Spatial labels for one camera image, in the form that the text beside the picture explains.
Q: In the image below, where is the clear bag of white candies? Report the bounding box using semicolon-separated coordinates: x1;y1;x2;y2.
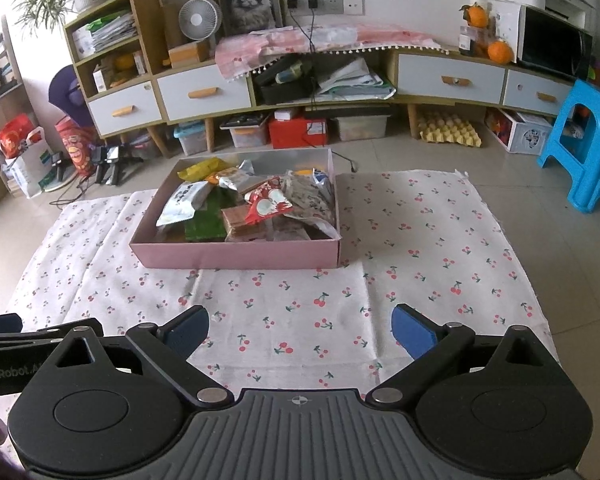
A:
282;170;342;238

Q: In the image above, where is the yellow egg tray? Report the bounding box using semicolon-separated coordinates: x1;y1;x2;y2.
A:
416;111;483;149

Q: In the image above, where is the side shelf unit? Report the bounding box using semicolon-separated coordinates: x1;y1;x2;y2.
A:
0;30;28;128

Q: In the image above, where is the gold foil snack packet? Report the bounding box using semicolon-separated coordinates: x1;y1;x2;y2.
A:
176;158;227;182

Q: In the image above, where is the red box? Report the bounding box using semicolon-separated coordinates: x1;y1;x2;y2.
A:
268;116;330;150

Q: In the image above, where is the blue plastic stool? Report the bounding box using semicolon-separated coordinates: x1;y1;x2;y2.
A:
536;79;600;214

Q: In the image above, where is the shelf stack of papers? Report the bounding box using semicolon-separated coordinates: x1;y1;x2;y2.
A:
72;11;139;59

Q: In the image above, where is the pink cardboard box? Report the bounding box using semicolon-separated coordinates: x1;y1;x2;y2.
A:
129;146;342;271

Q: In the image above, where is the white paper bag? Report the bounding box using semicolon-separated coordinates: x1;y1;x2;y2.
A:
4;127;57;199

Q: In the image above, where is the red printed bag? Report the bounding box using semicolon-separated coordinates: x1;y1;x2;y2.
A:
55;116;99;177

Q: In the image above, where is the loose pile of papers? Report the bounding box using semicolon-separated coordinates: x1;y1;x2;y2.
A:
314;56;397;102

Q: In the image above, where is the pink tasselled cloth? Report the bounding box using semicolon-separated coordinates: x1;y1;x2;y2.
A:
214;23;452;82

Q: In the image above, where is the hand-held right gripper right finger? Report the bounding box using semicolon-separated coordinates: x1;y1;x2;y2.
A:
366;302;557;407

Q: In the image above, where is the cherry print cloth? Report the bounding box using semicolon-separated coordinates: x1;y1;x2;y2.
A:
7;169;561;411

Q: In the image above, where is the orange cookie packet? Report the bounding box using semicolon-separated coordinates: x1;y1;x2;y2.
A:
204;167;253;192

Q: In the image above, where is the clear-wrapped wafer biscuit packet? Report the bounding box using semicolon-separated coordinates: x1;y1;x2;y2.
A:
221;205;263;243

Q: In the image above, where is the small wooden box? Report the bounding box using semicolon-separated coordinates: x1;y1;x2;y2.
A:
168;40;212;69

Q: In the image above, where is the small white desk fan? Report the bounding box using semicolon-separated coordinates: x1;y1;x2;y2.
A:
178;0;223;42

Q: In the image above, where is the white burger-print snack packet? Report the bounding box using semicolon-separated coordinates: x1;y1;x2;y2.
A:
156;181;212;227

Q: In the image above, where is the wooden cabinet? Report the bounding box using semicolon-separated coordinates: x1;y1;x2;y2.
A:
62;0;578;158

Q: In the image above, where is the black cable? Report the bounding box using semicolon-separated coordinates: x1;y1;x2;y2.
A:
290;7;358;171

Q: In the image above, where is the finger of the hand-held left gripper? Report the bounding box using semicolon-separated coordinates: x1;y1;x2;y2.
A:
0;312;25;337
0;318;105;351

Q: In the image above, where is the black microwave oven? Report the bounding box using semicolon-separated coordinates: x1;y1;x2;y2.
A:
516;4;595;82

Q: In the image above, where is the orange fruit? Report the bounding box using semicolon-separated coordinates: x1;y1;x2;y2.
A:
459;2;489;29
486;39;514;66

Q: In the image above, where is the white wall power strip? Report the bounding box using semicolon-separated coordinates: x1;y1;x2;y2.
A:
286;0;364;16

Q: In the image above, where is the black box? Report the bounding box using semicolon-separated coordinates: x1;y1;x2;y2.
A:
253;55;317;107

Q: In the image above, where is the purple cap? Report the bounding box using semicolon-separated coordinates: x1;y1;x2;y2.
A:
48;65;99;129

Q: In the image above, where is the clear plastic storage box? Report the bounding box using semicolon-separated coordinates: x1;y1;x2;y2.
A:
227;124;272;149
329;114;392;142

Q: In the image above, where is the blue lid storage box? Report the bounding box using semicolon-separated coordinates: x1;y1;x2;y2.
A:
173;122;209;157

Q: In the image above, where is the green snack packet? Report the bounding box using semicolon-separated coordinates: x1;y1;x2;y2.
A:
184;192;227;242

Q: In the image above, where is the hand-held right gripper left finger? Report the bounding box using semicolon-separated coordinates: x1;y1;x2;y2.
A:
44;305;233;407

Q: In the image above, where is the red snack packet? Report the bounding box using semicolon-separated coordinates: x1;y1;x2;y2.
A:
243;176;294;227

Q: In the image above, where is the white drawer wooden handle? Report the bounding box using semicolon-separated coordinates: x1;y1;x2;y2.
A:
501;69;574;117
156;74;254;122
86;91;164;137
396;53;507;107

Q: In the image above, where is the red and white bag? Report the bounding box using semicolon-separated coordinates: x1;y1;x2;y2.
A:
0;113;38;158

